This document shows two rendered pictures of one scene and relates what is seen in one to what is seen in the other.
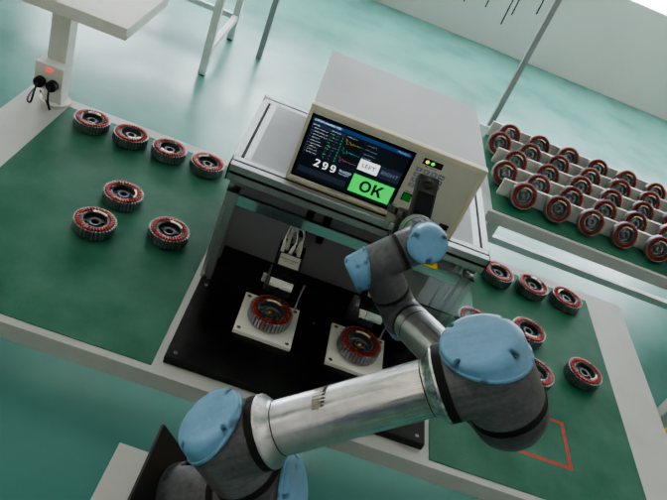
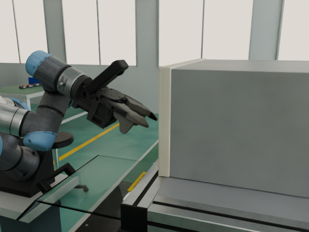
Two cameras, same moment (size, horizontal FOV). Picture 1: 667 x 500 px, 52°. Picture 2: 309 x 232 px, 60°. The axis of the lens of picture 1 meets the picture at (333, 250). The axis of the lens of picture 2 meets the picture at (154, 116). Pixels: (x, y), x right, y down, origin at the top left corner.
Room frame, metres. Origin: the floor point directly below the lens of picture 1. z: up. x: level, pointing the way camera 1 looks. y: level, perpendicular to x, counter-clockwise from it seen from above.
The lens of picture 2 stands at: (1.68, -0.68, 1.35)
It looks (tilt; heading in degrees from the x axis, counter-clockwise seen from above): 14 degrees down; 116
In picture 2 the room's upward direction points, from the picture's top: straight up
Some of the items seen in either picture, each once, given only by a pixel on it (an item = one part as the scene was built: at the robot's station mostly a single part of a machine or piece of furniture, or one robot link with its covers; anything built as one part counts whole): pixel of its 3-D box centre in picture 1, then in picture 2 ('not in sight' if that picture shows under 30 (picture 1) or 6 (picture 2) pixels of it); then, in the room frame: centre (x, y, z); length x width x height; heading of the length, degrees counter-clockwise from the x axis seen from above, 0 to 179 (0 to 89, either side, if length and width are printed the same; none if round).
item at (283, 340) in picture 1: (267, 320); not in sight; (1.31, 0.08, 0.78); 0.15 x 0.15 x 0.01; 7
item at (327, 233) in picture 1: (349, 240); not in sight; (1.43, -0.03, 1.03); 0.62 x 0.01 x 0.03; 97
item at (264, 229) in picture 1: (341, 240); not in sight; (1.58, -0.01, 0.92); 0.66 x 0.01 x 0.30; 97
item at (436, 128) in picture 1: (388, 140); (266, 107); (1.65, -0.01, 1.22); 0.44 x 0.39 x 0.20; 97
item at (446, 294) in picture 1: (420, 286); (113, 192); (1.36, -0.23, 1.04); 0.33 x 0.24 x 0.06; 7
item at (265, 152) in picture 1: (365, 178); (260, 155); (1.65, 0.00, 1.09); 0.68 x 0.44 x 0.05; 97
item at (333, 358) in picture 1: (355, 351); not in sight; (1.34, -0.16, 0.78); 0.15 x 0.15 x 0.01; 7
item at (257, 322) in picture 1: (270, 313); not in sight; (1.31, 0.08, 0.80); 0.11 x 0.11 x 0.04
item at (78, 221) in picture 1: (94, 223); not in sight; (1.39, 0.61, 0.77); 0.11 x 0.11 x 0.04
